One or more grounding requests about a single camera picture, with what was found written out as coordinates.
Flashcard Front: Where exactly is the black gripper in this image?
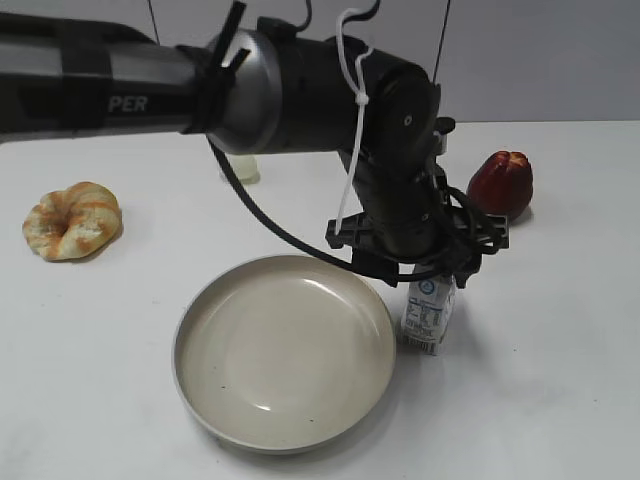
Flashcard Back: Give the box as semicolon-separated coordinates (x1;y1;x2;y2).
325;154;509;288

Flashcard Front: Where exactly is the white blue milk carton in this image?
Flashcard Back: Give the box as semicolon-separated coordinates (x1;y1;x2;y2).
397;276;456;356

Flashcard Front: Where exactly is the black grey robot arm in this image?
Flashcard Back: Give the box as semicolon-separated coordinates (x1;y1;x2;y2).
1;2;509;287

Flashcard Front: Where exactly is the beige round plate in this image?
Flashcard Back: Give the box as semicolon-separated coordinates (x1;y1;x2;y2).
172;255;396;455

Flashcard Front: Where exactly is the dark red apple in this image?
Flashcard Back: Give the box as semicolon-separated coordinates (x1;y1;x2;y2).
467;150;533;220

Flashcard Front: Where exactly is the white zip tie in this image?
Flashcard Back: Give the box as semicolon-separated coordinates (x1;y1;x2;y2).
333;7;373;234

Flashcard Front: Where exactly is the white peeled egg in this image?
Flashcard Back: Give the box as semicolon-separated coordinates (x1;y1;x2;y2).
226;154;260;185

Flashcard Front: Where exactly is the twisted bread roll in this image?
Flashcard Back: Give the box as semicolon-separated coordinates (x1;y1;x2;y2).
22;182;122;262

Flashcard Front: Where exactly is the black cable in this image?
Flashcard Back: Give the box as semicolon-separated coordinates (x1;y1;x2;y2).
204;134;489;281

